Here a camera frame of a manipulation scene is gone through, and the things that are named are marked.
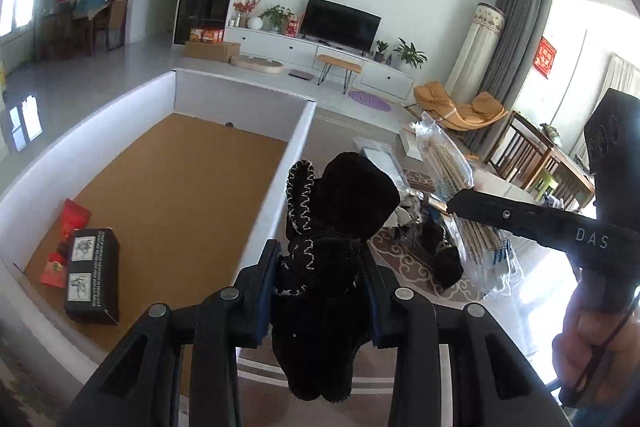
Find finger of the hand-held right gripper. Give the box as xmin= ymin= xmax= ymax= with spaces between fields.
xmin=446 ymin=188 xmax=571 ymax=249

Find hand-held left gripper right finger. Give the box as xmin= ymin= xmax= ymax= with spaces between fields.
xmin=360 ymin=248 xmax=572 ymax=427

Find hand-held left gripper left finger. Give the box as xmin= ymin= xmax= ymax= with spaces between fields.
xmin=65 ymin=239 xmax=282 ymax=427

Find bag of chopsticks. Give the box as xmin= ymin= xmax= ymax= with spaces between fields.
xmin=410 ymin=111 xmax=476 ymax=210

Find white storage box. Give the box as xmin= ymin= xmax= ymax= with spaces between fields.
xmin=0 ymin=69 xmax=318 ymax=408

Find person's right hand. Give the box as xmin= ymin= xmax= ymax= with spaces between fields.
xmin=552 ymin=277 xmax=640 ymax=408

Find wooden side table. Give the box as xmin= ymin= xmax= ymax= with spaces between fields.
xmin=530 ymin=146 xmax=597 ymax=214

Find clear plastic bag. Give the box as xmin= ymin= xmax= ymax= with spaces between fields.
xmin=440 ymin=207 xmax=527 ymax=304

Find green stool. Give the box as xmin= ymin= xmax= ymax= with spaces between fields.
xmin=530 ymin=172 xmax=557 ymax=204

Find wooden chair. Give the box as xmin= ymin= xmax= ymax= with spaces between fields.
xmin=487 ymin=110 xmax=557 ymax=188

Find orange rocking chair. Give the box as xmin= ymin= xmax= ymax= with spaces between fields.
xmin=405 ymin=81 xmax=509 ymax=133

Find white flat box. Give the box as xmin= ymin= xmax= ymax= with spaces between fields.
xmin=398 ymin=122 xmax=437 ymax=160

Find grey plastic packet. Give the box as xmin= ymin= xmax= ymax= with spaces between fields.
xmin=352 ymin=137 xmax=403 ymax=190

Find grey curtain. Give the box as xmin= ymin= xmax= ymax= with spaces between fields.
xmin=467 ymin=0 xmax=554 ymax=154

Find covered standing air conditioner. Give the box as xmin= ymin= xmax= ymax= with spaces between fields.
xmin=444 ymin=3 xmax=507 ymax=108

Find purple mat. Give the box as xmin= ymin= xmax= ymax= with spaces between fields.
xmin=347 ymin=89 xmax=392 ymax=113

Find black carton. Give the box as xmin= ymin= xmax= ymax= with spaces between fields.
xmin=64 ymin=228 xmax=121 ymax=325

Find large leafy potted plant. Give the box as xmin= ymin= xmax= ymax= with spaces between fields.
xmin=392 ymin=38 xmax=429 ymax=70

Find red tube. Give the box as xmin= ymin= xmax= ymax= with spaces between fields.
xmin=59 ymin=198 xmax=94 ymax=258

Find red packet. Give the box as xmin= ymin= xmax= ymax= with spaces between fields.
xmin=40 ymin=252 xmax=69 ymax=290

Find wooden stool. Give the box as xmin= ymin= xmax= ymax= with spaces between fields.
xmin=316 ymin=54 xmax=362 ymax=96

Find round beige cushion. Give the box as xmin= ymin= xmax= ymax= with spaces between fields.
xmin=231 ymin=54 xmax=285 ymax=76

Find black television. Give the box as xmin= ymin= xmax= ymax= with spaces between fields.
xmin=301 ymin=0 xmax=382 ymax=53

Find white television cabinet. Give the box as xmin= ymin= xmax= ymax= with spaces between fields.
xmin=224 ymin=26 xmax=416 ymax=104

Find cardboard box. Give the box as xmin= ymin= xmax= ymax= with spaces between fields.
xmin=182 ymin=41 xmax=242 ymax=64

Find orange snack boxes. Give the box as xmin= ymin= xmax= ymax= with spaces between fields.
xmin=189 ymin=28 xmax=225 ymax=44

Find red gift box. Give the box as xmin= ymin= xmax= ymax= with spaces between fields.
xmin=284 ymin=14 xmax=306 ymax=39

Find bushy potted plant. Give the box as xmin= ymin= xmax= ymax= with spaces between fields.
xmin=260 ymin=4 xmax=295 ymax=32

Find red flowers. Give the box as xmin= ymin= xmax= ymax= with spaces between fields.
xmin=233 ymin=0 xmax=262 ymax=26

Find dining chair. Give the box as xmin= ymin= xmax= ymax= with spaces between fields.
xmin=92 ymin=0 xmax=130 ymax=53

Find dining table with cloth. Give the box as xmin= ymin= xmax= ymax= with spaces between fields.
xmin=70 ymin=0 xmax=109 ymax=55

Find red wall hanging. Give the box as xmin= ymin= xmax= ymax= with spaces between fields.
xmin=532 ymin=36 xmax=558 ymax=80

